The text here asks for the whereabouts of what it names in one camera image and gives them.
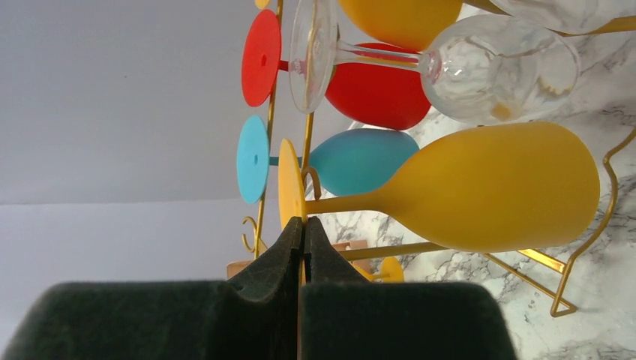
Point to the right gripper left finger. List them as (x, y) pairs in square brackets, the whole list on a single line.
[(253, 315)]

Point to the yellow wine glass top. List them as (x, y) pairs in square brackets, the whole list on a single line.
[(408, 24)]

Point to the blue plastic wine glass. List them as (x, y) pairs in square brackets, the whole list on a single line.
[(352, 162)]

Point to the gold wire wine glass rack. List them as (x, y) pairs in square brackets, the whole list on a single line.
[(560, 307)]

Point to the clear wine glass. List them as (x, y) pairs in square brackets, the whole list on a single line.
[(561, 12), (484, 69)]

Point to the yellow plastic wine glass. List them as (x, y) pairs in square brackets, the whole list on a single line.
[(390, 271)]

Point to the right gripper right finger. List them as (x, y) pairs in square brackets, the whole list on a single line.
[(345, 316)]

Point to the red plastic wine glass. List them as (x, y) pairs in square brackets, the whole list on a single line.
[(385, 97)]

